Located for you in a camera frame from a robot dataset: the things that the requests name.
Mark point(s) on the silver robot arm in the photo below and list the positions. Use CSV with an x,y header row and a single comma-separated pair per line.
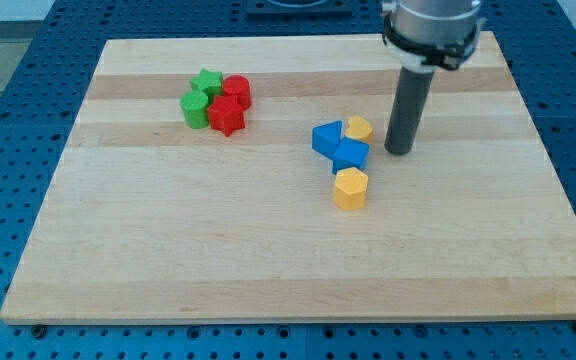
x,y
428,34

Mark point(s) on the blue triangle block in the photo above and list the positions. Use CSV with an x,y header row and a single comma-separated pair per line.
x,y
326,138

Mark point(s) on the yellow hexagon block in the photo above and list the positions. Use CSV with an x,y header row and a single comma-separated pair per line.
x,y
350,189

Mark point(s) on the blue cube block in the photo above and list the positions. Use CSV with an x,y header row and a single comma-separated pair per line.
x,y
350,153

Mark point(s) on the wooden board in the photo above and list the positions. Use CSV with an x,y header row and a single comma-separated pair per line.
x,y
147,221

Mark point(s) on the yellow heart block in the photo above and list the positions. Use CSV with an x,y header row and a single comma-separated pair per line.
x,y
358,128

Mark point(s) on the red star block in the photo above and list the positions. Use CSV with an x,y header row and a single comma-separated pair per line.
x,y
226,115

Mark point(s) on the red cylinder block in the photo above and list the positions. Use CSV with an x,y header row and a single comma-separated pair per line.
x,y
239,87

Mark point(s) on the green cylinder block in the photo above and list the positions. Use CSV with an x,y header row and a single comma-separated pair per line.
x,y
194,105

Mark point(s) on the green star block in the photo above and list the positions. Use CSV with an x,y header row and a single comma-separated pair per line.
x,y
209,82

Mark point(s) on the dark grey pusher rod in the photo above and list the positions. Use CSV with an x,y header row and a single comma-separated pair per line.
x,y
409,102

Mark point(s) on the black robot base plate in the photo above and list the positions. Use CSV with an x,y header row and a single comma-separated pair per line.
x,y
279,8

